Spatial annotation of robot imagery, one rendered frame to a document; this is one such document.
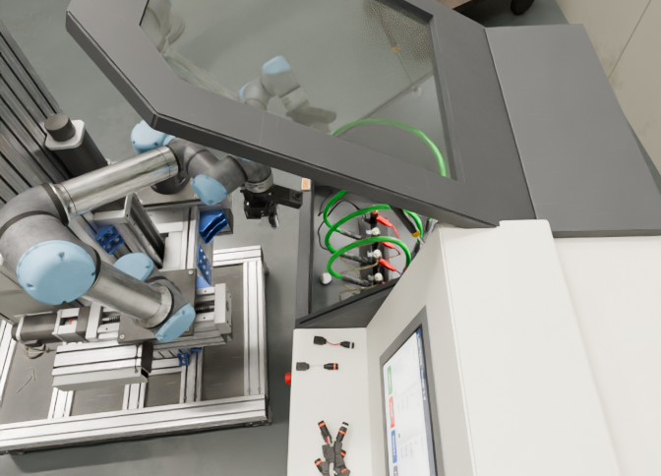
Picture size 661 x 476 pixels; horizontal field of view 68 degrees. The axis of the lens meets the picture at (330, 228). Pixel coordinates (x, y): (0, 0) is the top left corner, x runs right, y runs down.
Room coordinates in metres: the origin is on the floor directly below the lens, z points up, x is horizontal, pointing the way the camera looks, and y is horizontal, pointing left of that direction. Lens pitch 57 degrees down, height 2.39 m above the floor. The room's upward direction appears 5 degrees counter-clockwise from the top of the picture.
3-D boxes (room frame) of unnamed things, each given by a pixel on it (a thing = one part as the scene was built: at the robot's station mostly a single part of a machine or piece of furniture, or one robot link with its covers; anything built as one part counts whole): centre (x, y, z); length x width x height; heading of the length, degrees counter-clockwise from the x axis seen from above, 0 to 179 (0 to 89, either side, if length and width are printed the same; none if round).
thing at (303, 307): (0.91, 0.09, 0.87); 0.62 x 0.04 x 0.16; 176
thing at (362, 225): (0.78, -0.14, 0.91); 0.34 x 0.10 x 0.15; 176
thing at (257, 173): (0.80, 0.18, 1.50); 0.09 x 0.08 x 0.11; 130
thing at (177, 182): (1.15, 0.56, 1.09); 0.15 x 0.15 x 0.10
